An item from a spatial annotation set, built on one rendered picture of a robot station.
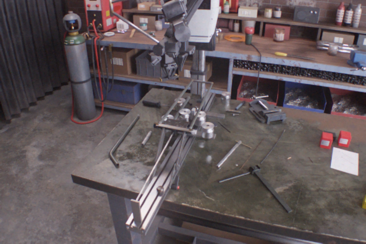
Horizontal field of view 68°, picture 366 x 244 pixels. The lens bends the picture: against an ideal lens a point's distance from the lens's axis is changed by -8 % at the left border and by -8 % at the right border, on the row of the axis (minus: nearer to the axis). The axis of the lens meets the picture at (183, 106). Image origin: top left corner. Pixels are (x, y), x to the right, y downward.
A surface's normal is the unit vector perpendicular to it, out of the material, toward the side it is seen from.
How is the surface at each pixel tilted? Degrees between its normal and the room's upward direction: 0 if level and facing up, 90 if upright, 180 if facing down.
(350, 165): 0
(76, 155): 0
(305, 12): 90
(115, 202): 90
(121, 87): 90
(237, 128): 0
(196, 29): 90
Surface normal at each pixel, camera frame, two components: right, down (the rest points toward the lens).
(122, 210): -0.31, 0.46
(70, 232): 0.00, -0.88
